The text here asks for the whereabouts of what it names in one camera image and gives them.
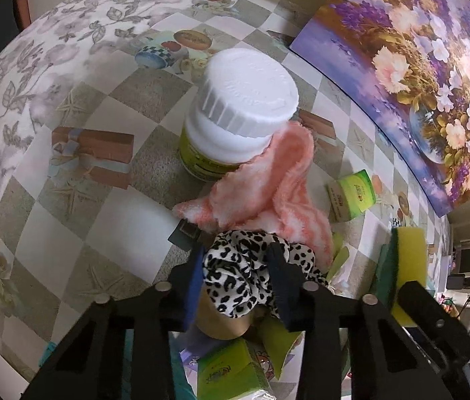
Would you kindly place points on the leopard print scrunchie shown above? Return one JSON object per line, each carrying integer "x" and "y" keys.
{"x": 235, "y": 275}

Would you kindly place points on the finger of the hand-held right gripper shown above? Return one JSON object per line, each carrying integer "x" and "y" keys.
{"x": 422, "y": 304}

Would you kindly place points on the flower painting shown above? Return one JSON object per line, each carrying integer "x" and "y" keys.
{"x": 406, "y": 71}

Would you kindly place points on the white lid green label bottle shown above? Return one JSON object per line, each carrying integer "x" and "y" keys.
{"x": 247, "y": 91}

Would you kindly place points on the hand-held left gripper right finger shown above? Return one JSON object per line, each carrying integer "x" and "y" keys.
{"x": 281, "y": 289}

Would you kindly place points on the small green box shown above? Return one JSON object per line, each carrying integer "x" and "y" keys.
{"x": 353, "y": 193}
{"x": 226, "y": 373}

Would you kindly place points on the black box device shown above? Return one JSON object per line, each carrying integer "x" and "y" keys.
{"x": 456, "y": 282}

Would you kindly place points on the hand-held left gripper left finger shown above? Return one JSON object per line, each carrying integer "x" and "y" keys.
{"x": 191, "y": 285}

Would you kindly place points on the yellow-green cloth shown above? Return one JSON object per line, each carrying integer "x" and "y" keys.
{"x": 278, "y": 341}

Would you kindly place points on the brown wooden chair back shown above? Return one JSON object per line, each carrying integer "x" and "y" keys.
{"x": 20, "y": 4}

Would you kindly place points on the yellow sponge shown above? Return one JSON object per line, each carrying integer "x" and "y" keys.
{"x": 410, "y": 258}

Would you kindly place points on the small dark card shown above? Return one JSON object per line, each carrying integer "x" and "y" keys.
{"x": 185, "y": 232}

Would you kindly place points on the grey floral tablecloth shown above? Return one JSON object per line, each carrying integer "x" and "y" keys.
{"x": 31, "y": 71}

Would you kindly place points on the brown paper roll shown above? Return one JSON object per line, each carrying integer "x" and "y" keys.
{"x": 222, "y": 321}

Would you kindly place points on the pink chevron cloth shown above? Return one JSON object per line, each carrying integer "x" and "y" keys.
{"x": 276, "y": 183}

